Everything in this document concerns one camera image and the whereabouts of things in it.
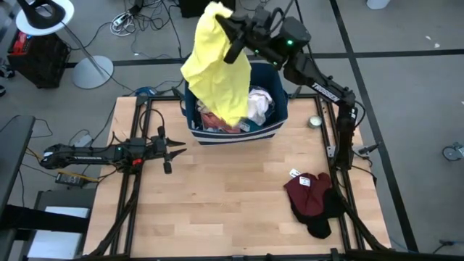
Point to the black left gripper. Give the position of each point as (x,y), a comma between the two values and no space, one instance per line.
(159,148)

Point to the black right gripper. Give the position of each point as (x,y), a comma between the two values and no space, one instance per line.
(259,30)

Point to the coral pink garment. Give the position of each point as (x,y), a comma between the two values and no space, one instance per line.
(215,123)

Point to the yellow shirt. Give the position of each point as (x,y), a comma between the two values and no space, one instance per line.
(214,72)

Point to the navy white striped fabric bin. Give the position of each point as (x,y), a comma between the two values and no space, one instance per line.
(268,76)

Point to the white paper tag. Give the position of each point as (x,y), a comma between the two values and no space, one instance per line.
(294,173)
(305,181)

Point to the maroon garment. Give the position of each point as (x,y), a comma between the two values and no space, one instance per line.
(308,197)

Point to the black garment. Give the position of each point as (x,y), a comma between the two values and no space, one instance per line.
(319,228)

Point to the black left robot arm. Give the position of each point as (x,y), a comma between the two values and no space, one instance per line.
(90,156)

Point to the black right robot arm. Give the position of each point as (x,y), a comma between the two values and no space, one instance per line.
(322,87)

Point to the black box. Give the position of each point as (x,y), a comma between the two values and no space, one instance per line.
(186,7)

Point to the grey power brick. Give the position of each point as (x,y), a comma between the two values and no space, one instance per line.
(83,140)

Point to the black power adapter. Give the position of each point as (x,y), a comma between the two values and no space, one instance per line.
(69,178)

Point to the white floor lamp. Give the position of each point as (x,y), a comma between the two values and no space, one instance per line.
(92,72)

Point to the white power strip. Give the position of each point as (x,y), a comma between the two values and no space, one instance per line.
(119,20)

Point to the silver tape roll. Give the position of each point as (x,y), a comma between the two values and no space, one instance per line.
(314,122)

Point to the white container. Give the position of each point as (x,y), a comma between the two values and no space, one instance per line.
(377,3)

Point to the black flat bar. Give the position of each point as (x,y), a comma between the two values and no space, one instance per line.
(43,219)

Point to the black crate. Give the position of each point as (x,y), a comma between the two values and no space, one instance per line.
(43,63)

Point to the black desk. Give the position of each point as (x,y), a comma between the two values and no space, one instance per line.
(14,152)

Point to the red box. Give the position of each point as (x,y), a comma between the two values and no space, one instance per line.
(21,41)

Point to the grey caster wheel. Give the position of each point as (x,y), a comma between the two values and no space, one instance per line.
(452,152)

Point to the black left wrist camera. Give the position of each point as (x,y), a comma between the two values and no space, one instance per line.
(167,167)

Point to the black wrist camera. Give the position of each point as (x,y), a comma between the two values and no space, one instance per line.
(233,51)
(167,167)

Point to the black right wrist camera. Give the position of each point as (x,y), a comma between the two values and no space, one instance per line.
(233,51)

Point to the black aluminium frame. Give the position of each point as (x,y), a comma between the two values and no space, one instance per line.
(366,256)

